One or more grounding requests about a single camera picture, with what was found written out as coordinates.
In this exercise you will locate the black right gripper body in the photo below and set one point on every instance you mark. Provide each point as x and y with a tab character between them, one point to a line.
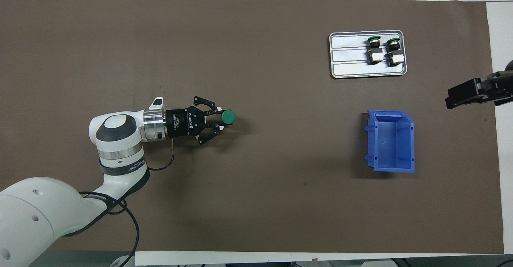
499	86

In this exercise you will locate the blue plastic bin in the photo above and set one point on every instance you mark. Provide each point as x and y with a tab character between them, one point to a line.
390	146

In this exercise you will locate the grey metal tray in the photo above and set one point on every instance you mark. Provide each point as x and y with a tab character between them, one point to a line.
348	68

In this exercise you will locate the brown table mat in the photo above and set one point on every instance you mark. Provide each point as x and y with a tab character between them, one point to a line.
300	199

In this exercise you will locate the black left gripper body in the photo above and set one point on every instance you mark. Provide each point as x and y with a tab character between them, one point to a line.
184	122

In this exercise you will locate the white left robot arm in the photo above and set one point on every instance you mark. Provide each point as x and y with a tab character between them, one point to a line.
116	128

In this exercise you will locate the green push button switch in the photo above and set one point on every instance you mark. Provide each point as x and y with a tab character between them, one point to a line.
228	117
395	57
375	55

